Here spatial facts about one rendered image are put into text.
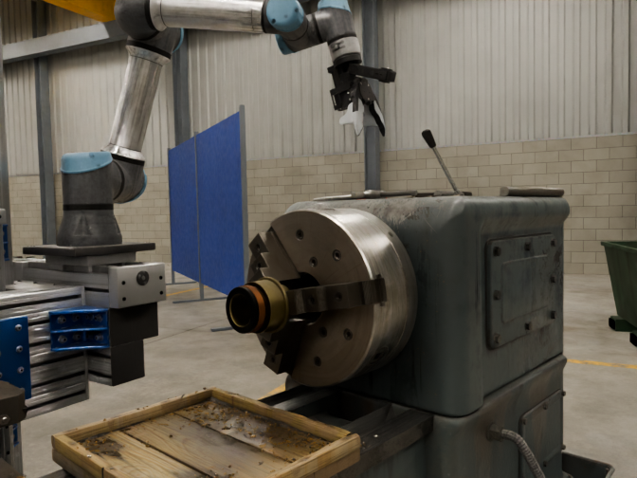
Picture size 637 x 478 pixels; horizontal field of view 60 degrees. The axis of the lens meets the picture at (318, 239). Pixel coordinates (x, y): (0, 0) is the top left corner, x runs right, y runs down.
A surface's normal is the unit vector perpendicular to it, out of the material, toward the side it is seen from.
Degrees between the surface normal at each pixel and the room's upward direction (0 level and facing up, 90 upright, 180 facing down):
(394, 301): 88
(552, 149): 90
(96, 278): 90
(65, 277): 90
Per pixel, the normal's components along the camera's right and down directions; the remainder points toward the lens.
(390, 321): 0.72, 0.22
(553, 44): -0.44, 0.06
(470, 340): 0.73, 0.00
